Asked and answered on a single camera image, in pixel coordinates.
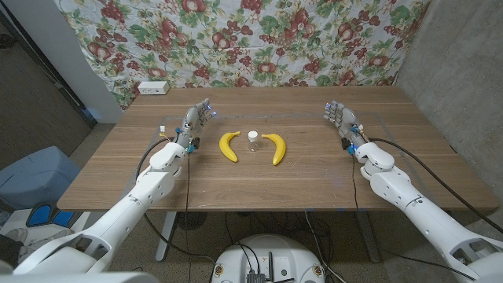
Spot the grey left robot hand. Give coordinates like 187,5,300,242
174,97,218,151

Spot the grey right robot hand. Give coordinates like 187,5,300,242
323,100,369,150

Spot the clear medicine bottle white cap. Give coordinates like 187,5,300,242
247,130,260,153

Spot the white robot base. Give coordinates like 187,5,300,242
211,233,326,283

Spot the yellow toy banana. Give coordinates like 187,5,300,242
218,130,241,164
261,133,287,167

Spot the white power strip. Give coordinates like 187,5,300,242
137,80,171,96

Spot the black round floor grille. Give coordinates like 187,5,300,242
175,211,208,231

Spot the floral fruit print backdrop cloth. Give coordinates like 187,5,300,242
54,0,431,111

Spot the white table leg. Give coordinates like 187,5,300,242
155,211,178,263

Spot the grey table leg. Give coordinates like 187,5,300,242
355,210,381,263

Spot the blue-grey plastic bin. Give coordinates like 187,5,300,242
0,145,82,211

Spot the blue and black foot pedal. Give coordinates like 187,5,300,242
25,201,75,229

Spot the grey sneaker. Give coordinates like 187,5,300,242
6,227,29,243
18,229,75,253

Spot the dark trouser leg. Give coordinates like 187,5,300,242
0,233,24,269

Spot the thin black left wrist cable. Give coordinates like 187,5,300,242
184,152,192,283

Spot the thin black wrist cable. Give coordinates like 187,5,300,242
351,154,361,213
184,152,192,283

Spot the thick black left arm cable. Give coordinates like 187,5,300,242
135,136,216,264

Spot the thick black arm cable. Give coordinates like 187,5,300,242
135,136,216,264
368,137,503,233

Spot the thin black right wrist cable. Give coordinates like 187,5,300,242
351,154,361,213

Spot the black door frame strip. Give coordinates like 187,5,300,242
0,9,98,129

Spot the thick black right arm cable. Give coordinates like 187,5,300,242
368,137,503,233

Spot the grey floor cable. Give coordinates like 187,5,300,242
304,210,347,283

